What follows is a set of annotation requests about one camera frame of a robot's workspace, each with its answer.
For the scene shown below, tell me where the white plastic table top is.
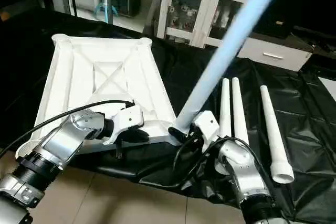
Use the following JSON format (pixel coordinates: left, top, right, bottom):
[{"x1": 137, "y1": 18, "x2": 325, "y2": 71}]
[{"x1": 14, "y1": 34, "x2": 180, "y2": 159}]

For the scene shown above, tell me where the white plastic table leg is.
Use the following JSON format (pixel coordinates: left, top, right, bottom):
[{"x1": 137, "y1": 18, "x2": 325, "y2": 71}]
[
  {"x1": 231, "y1": 77, "x2": 250, "y2": 149},
  {"x1": 172, "y1": 0, "x2": 291, "y2": 133},
  {"x1": 259, "y1": 84, "x2": 296, "y2": 185},
  {"x1": 214, "y1": 78, "x2": 232, "y2": 175}
]

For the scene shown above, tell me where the black plastic mat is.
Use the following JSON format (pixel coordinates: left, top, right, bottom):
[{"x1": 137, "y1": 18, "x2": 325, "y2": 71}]
[{"x1": 0, "y1": 8, "x2": 336, "y2": 224}]

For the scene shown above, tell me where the white drawer unit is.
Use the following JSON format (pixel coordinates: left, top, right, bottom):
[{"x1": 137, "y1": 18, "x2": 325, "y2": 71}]
[{"x1": 235, "y1": 34, "x2": 314, "y2": 73}]

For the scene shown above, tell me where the white glass-door cabinet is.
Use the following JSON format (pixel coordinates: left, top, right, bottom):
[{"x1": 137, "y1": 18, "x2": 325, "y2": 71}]
[{"x1": 156, "y1": 0, "x2": 259, "y2": 49}]

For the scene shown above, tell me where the light blue plastic object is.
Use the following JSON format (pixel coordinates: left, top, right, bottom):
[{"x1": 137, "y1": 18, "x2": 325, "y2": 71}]
[{"x1": 93, "y1": 3, "x2": 119, "y2": 18}]

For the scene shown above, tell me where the black low cabinet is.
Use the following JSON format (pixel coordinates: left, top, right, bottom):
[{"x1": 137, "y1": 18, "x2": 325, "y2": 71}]
[{"x1": 262, "y1": 0, "x2": 336, "y2": 59}]

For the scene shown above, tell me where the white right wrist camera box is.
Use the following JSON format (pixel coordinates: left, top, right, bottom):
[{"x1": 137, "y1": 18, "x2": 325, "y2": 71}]
[{"x1": 191, "y1": 110, "x2": 221, "y2": 154}]

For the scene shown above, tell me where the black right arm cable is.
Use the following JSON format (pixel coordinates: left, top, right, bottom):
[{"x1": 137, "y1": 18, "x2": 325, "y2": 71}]
[{"x1": 150, "y1": 134, "x2": 253, "y2": 190}]

